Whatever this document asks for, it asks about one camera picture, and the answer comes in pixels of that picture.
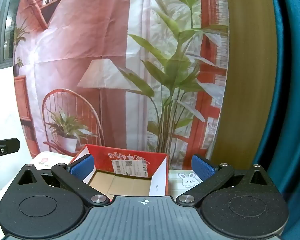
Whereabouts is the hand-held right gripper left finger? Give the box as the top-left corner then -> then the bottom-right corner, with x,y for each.
15,154 -> 110,207

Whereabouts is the grey window frame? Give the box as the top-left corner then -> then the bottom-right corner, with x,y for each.
0,0 -> 26,68

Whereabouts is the printed backdrop cloth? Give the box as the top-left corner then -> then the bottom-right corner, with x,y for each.
12,0 -> 231,171

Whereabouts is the teal curtain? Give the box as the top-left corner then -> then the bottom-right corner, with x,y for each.
252,0 -> 300,240

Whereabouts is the red cardboard box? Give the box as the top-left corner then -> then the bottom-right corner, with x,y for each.
66,144 -> 170,203

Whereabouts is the yellow wooden board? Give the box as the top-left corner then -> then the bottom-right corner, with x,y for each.
210,0 -> 278,166

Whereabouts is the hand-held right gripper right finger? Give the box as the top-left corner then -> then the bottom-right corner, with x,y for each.
175,154 -> 278,207

